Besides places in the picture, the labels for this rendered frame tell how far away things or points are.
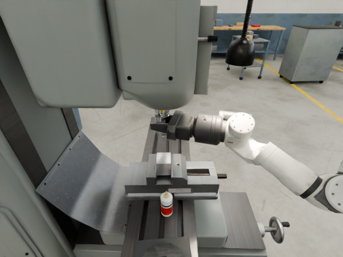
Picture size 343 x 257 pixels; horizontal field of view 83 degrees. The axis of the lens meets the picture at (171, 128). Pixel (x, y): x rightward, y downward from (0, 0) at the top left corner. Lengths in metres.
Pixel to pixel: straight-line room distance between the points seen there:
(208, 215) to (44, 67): 0.75
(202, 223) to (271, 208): 1.29
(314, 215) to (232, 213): 1.29
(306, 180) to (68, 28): 0.59
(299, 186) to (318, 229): 1.60
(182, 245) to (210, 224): 0.39
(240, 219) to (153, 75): 0.77
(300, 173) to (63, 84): 0.58
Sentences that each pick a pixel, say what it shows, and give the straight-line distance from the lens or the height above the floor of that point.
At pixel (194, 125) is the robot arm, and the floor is 1.26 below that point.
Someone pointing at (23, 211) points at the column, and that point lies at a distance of 0.77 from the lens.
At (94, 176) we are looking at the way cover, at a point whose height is 0.95.
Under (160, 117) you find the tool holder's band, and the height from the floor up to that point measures 1.27.
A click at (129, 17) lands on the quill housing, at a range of 0.43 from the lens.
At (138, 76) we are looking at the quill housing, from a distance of 0.45.
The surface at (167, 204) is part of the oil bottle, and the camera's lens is 0.68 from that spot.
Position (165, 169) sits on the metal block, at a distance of 0.71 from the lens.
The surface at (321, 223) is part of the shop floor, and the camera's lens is 2.20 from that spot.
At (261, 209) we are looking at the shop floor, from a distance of 2.04.
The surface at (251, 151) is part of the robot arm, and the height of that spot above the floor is 1.19.
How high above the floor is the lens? 1.56
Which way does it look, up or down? 34 degrees down
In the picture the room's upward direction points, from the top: straight up
